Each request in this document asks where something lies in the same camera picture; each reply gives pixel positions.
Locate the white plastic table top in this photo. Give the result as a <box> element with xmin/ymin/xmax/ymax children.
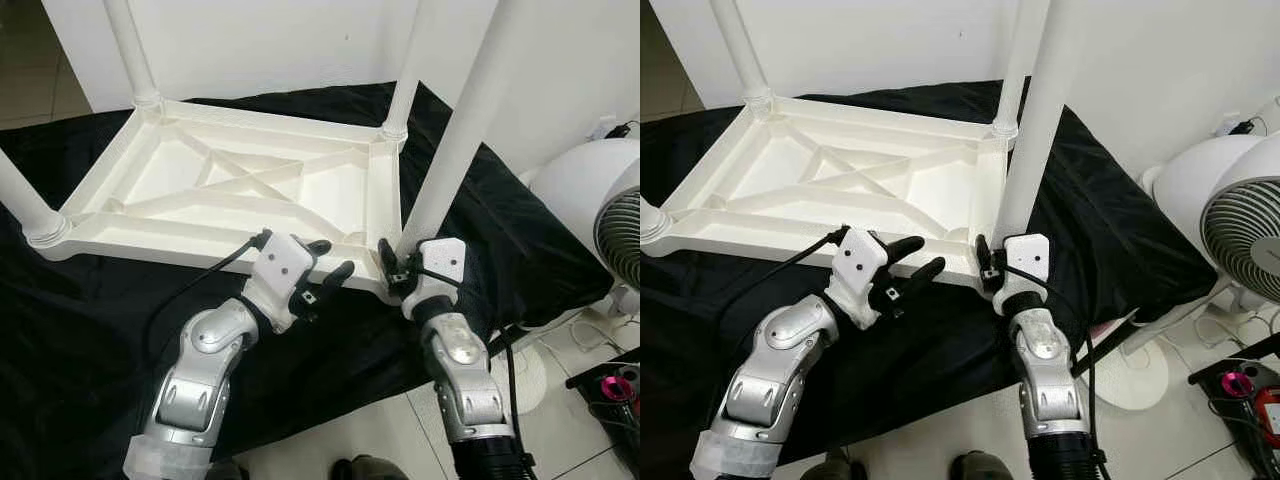
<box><xmin>645</xmin><ymin>95</ymin><xmax>1011</xmax><ymax>291</ymax></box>
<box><xmin>30</xmin><ymin>98</ymin><xmax>411</xmax><ymax>301</ymax></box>

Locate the white plastic table leg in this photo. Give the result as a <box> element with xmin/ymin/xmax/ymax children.
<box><xmin>380</xmin><ymin>0</ymin><xmax>441</xmax><ymax>143</ymax></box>
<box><xmin>993</xmin><ymin>0</ymin><xmax>1089</xmax><ymax>246</ymax></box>
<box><xmin>640</xmin><ymin>195</ymin><xmax>671</xmax><ymax>246</ymax></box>
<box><xmin>990</xmin><ymin>0</ymin><xmax>1046</xmax><ymax>141</ymax></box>
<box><xmin>0</xmin><ymin>148</ymin><xmax>73</xmax><ymax>251</ymax></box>
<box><xmin>398</xmin><ymin>0</ymin><xmax>526</xmax><ymax>261</ymax></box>
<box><xmin>103</xmin><ymin>0</ymin><xmax>164</xmax><ymax>111</ymax></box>
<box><xmin>712</xmin><ymin>0</ymin><xmax>773</xmax><ymax>109</ymax></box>

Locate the black fabric table cover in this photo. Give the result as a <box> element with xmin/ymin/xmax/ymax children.
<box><xmin>0</xmin><ymin>80</ymin><xmax>616</xmax><ymax>480</ymax></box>
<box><xmin>640</xmin><ymin>78</ymin><xmax>1219</xmax><ymax>471</ymax></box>

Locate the grey robot right foot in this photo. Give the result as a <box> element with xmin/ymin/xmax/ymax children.
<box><xmin>950</xmin><ymin>452</ymin><xmax>1011</xmax><ymax>480</ymax></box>
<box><xmin>332</xmin><ymin>455</ymin><xmax>406</xmax><ymax>480</ymax></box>

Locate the grey robot foot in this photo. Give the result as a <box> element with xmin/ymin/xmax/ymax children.
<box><xmin>950</xmin><ymin>452</ymin><xmax>1011</xmax><ymax>480</ymax></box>
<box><xmin>332</xmin><ymin>455</ymin><xmax>406</xmax><ymax>480</ymax></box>
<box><xmin>800</xmin><ymin>455</ymin><xmax>851</xmax><ymax>480</ymax></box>

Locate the grey robot left foot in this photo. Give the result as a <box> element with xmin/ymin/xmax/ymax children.
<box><xmin>800</xmin><ymin>455</ymin><xmax>851</xmax><ymax>480</ymax></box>

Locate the white round fan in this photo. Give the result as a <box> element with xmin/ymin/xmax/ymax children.
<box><xmin>1075</xmin><ymin>130</ymin><xmax>1280</xmax><ymax>411</ymax></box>
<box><xmin>500</xmin><ymin>138</ymin><xmax>641</xmax><ymax>413</ymax></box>

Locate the black flat bar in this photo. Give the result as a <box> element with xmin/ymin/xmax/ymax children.
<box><xmin>568</xmin><ymin>360</ymin><xmax>641</xmax><ymax>391</ymax></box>
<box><xmin>1188</xmin><ymin>335</ymin><xmax>1280</xmax><ymax>386</ymax></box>

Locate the red box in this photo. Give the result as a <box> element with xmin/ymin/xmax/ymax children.
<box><xmin>1255</xmin><ymin>385</ymin><xmax>1280</xmax><ymax>446</ymax></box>

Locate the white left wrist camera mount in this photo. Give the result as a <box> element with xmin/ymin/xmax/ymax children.
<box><xmin>825</xmin><ymin>228</ymin><xmax>891</xmax><ymax>331</ymax></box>
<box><xmin>243</xmin><ymin>232</ymin><xmax>319</xmax><ymax>334</ymax></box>

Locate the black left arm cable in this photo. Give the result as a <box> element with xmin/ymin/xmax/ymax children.
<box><xmin>140</xmin><ymin>230</ymin><xmax>273</xmax><ymax>361</ymax></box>
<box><xmin>715</xmin><ymin>226</ymin><xmax>851</xmax><ymax>331</ymax></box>

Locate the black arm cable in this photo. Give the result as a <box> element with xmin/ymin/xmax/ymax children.
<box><xmin>1000</xmin><ymin>265</ymin><xmax>1101</xmax><ymax>471</ymax></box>
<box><xmin>140</xmin><ymin>230</ymin><xmax>273</xmax><ymax>361</ymax></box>
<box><xmin>400</xmin><ymin>268</ymin><xmax>526</xmax><ymax>471</ymax></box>
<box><xmin>715</xmin><ymin>226</ymin><xmax>851</xmax><ymax>331</ymax></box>

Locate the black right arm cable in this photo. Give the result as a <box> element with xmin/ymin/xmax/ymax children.
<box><xmin>1000</xmin><ymin>265</ymin><xmax>1101</xmax><ymax>471</ymax></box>
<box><xmin>400</xmin><ymin>268</ymin><xmax>526</xmax><ymax>471</ymax></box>

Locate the white power cable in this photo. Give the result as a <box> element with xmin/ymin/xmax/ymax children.
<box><xmin>1125</xmin><ymin>300</ymin><xmax>1271</xmax><ymax>351</ymax></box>
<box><xmin>570</xmin><ymin>320</ymin><xmax>621</xmax><ymax>351</ymax></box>

